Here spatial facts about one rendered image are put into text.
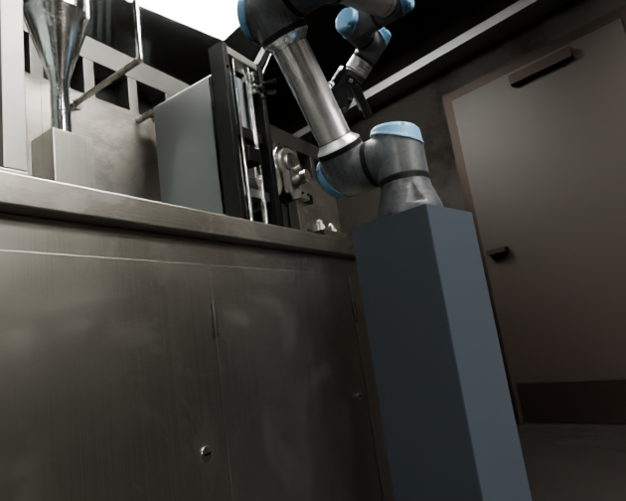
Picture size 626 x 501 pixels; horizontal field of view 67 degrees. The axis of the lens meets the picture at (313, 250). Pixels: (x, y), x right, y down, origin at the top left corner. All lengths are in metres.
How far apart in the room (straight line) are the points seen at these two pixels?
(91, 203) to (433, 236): 0.62
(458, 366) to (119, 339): 0.60
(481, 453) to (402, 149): 0.64
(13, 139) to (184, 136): 0.78
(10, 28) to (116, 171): 0.79
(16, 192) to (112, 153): 0.93
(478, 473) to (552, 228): 2.22
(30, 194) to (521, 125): 2.89
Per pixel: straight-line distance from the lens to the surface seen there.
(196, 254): 0.82
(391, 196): 1.07
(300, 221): 1.50
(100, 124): 1.58
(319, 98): 1.16
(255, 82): 1.39
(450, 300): 0.97
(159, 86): 1.81
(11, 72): 0.79
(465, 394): 0.97
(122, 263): 0.72
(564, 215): 3.04
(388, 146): 1.11
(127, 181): 1.55
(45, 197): 0.65
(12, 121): 0.75
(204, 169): 1.37
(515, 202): 3.14
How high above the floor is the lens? 0.67
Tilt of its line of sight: 11 degrees up
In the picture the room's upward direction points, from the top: 8 degrees counter-clockwise
